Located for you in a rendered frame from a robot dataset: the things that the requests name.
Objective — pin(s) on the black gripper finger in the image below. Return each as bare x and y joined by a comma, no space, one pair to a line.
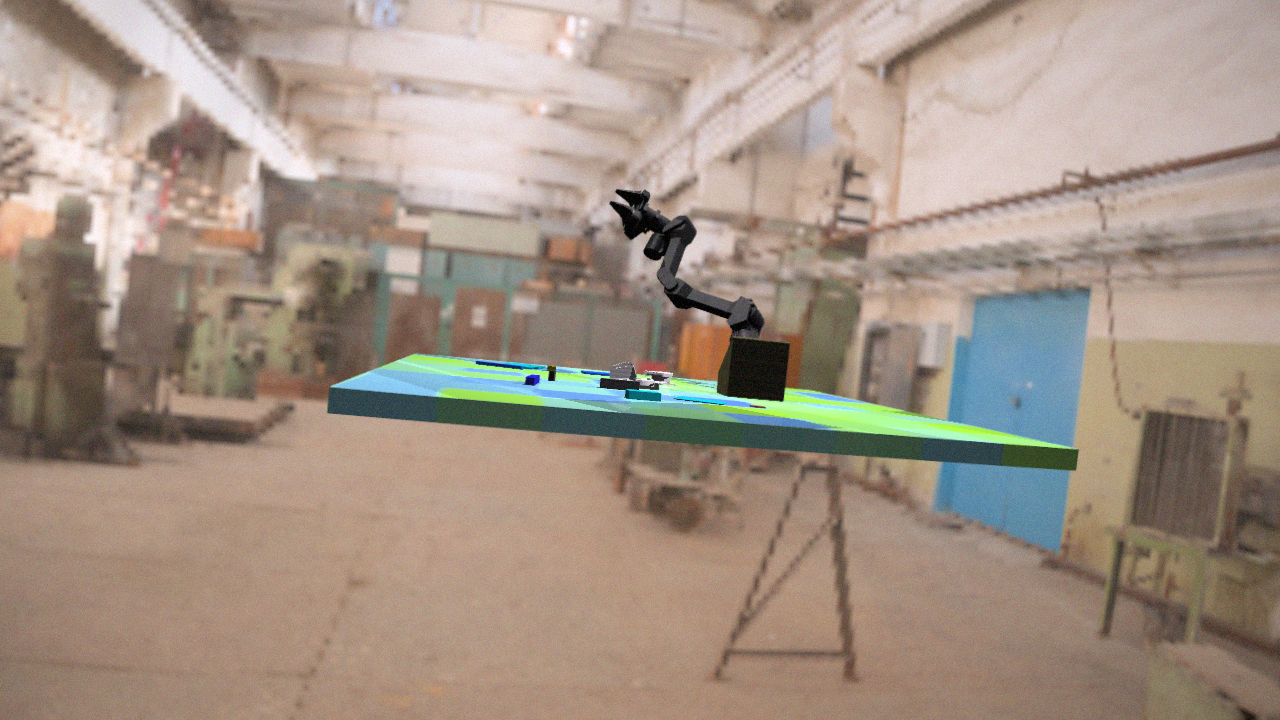
629,196
622,210

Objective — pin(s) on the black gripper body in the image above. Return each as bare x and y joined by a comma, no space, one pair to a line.
643,215

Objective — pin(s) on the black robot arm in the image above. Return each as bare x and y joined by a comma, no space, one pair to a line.
670,240

